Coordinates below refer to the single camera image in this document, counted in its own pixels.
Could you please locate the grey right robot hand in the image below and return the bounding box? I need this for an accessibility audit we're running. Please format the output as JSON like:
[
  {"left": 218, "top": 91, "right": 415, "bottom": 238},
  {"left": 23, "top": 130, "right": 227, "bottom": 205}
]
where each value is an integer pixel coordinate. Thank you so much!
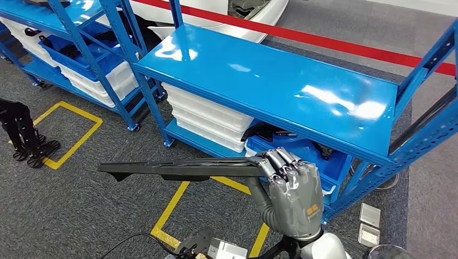
[{"left": 245, "top": 147, "right": 325, "bottom": 241}]

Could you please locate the black curved handle part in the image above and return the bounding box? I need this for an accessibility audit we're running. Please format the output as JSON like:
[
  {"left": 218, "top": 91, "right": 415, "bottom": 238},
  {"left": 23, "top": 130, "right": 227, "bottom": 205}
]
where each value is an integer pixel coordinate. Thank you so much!
[{"left": 240, "top": 122, "right": 298, "bottom": 144}]

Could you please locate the long white plastic tray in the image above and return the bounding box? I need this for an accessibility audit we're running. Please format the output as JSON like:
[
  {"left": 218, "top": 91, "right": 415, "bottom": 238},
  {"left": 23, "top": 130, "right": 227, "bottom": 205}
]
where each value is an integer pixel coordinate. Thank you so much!
[{"left": 68, "top": 77, "right": 139, "bottom": 108}]

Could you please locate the grey floor socket box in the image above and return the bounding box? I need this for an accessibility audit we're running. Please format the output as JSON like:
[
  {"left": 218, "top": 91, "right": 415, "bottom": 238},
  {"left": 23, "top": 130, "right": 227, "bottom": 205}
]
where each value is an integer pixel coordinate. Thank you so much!
[
  {"left": 359, "top": 202, "right": 382, "bottom": 228},
  {"left": 358, "top": 223, "right": 381, "bottom": 247}
]

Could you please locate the black plastic plate bracket part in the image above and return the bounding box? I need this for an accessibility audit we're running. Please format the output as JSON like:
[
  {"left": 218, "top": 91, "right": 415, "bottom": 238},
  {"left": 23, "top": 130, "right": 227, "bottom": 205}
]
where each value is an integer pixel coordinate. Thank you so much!
[{"left": 97, "top": 157, "right": 269, "bottom": 182}]

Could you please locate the wide blue plastic crate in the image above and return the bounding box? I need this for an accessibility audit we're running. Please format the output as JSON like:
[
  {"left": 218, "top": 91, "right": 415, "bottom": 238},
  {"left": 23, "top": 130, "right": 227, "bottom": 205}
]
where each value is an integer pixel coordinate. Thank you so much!
[{"left": 245, "top": 135, "right": 353, "bottom": 206}]

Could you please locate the dark grey robot fixture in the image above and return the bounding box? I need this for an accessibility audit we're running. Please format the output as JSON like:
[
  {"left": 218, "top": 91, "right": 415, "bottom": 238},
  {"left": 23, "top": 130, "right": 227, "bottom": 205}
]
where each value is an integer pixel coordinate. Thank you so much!
[{"left": 175, "top": 228, "right": 214, "bottom": 259}]

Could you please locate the flat white tray under crate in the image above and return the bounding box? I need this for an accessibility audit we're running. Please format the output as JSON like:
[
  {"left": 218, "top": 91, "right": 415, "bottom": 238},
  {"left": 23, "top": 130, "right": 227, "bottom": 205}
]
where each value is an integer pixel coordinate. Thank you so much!
[{"left": 245, "top": 146, "right": 337, "bottom": 197}]

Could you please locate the red barrier belt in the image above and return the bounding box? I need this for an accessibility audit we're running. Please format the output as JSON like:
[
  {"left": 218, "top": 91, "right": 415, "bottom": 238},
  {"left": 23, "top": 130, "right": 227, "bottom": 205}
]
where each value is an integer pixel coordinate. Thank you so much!
[{"left": 134, "top": 0, "right": 456, "bottom": 78}]

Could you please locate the blue metal rack with crates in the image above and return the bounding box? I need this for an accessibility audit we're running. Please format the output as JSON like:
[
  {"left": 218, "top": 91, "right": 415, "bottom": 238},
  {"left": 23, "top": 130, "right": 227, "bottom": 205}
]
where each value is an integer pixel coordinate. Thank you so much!
[{"left": 0, "top": 0, "right": 165, "bottom": 132}]

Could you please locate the deep blue plastic crate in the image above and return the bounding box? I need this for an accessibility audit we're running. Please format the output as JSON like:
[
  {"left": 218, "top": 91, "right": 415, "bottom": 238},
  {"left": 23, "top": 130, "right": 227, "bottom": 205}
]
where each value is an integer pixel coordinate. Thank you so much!
[{"left": 38, "top": 33, "right": 126, "bottom": 82}]

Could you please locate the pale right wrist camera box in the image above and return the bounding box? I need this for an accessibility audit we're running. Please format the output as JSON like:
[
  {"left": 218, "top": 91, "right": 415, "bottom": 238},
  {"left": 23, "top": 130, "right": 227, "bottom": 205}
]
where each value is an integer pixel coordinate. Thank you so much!
[{"left": 207, "top": 237, "right": 248, "bottom": 259}]

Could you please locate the small black plastic part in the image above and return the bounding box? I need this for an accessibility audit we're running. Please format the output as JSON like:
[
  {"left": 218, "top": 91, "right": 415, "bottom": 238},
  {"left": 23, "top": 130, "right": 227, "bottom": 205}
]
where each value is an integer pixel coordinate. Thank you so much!
[{"left": 313, "top": 141, "right": 335, "bottom": 160}]

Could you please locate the round metal stanchion base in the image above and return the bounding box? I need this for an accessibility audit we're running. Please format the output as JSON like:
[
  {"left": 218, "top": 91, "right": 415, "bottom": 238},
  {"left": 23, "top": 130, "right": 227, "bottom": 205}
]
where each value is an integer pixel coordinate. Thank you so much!
[{"left": 367, "top": 243, "right": 409, "bottom": 259}]

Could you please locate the white car body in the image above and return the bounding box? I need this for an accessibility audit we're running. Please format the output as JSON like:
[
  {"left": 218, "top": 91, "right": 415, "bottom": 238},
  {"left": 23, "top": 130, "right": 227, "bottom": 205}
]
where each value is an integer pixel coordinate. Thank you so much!
[{"left": 96, "top": 0, "right": 289, "bottom": 44}]

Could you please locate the black stanchion post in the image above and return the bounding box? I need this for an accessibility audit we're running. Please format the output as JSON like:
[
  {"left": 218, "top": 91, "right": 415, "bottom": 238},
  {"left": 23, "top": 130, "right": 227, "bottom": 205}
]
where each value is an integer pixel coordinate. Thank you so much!
[{"left": 352, "top": 85, "right": 458, "bottom": 192}]

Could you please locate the thin black floor cable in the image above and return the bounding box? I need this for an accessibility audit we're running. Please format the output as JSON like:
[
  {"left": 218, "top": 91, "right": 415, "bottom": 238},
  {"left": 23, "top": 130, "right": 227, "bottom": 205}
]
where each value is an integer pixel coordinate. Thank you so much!
[{"left": 98, "top": 233, "right": 187, "bottom": 259}]

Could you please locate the black legged robot stand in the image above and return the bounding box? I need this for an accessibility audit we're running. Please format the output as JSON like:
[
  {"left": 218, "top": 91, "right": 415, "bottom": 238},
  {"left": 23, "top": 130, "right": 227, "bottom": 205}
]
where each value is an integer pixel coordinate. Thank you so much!
[{"left": 0, "top": 98, "right": 61, "bottom": 169}]

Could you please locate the large blue metal shelf rack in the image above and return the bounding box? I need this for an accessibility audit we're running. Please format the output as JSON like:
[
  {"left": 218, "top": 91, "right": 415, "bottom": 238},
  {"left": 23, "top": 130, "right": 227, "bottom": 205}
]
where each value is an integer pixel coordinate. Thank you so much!
[{"left": 132, "top": 0, "right": 458, "bottom": 225}]

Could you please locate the translucent white storage box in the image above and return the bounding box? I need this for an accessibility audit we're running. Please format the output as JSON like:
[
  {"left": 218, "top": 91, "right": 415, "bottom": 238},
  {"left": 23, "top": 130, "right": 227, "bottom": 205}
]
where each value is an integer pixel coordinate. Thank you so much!
[{"left": 59, "top": 61, "right": 139, "bottom": 94}]

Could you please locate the white tray stack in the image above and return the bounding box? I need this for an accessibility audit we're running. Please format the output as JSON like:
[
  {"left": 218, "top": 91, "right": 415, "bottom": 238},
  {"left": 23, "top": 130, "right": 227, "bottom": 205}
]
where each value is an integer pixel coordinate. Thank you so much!
[{"left": 0, "top": 17, "right": 60, "bottom": 69}]

